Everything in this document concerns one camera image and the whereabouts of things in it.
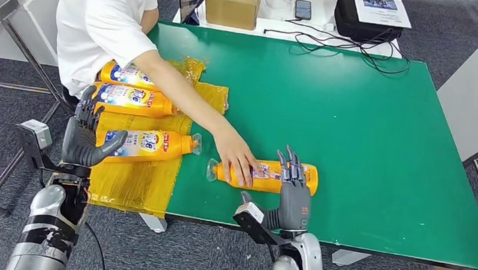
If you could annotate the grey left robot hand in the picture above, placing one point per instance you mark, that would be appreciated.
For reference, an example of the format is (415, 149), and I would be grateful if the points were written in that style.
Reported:
(80, 144)

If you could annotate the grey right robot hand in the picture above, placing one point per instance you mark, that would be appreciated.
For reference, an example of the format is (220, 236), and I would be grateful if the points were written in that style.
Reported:
(293, 206)

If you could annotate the orange detergent bottle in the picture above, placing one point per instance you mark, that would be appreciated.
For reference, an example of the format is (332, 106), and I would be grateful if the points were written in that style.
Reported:
(267, 185)
(157, 107)
(171, 147)
(116, 77)

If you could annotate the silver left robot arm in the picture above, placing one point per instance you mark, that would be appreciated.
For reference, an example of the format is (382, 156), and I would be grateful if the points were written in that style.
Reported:
(47, 229)

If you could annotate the black stool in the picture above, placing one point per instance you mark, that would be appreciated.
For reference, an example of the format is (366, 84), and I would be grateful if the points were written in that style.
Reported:
(69, 100)

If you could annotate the yellow taped mat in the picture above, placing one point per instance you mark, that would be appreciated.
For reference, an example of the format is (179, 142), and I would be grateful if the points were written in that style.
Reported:
(136, 185)

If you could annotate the white table foot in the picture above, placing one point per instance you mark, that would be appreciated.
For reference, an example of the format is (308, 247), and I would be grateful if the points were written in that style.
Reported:
(154, 223)
(350, 258)

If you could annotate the white power adapter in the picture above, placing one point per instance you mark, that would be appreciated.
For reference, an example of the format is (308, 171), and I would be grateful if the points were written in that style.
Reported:
(329, 27)

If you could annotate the black carrying case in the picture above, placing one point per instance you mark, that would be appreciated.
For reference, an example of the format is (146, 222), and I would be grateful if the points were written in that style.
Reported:
(356, 28)

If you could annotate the black smartphone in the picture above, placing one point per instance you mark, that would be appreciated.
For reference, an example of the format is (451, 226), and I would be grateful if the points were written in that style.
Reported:
(303, 9)

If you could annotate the brown cardboard box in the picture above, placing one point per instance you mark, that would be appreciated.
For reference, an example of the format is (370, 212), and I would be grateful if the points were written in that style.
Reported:
(231, 9)

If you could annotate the printed paper sheet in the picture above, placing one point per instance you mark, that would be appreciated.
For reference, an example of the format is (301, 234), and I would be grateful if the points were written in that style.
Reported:
(381, 9)

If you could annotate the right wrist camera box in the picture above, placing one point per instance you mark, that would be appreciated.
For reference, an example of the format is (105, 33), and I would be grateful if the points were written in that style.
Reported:
(256, 224)

